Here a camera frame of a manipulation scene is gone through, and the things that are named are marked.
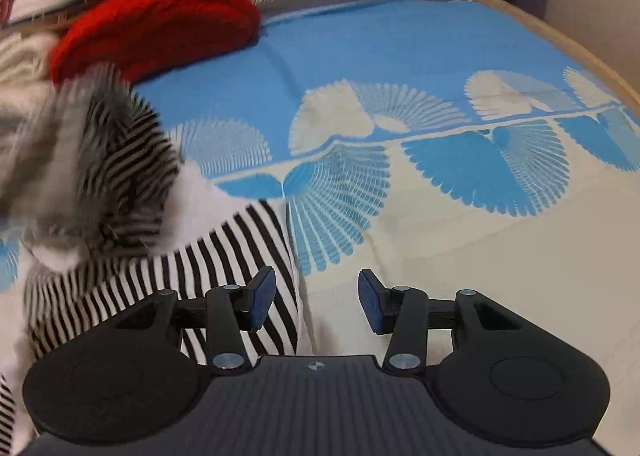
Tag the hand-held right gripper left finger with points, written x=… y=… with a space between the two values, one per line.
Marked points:
x=262 y=300

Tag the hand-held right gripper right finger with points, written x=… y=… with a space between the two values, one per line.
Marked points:
x=370 y=301

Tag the striped white cardigan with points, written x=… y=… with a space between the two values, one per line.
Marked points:
x=125 y=161

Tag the blue patterned bed sheet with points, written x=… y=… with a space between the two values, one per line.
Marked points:
x=400 y=61

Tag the red folded blanket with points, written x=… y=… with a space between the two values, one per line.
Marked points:
x=165 y=16

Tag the white fleece folded blanket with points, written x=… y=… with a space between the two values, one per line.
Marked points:
x=22 y=66

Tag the wooden bed side rail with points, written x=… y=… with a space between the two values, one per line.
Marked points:
x=565 y=41

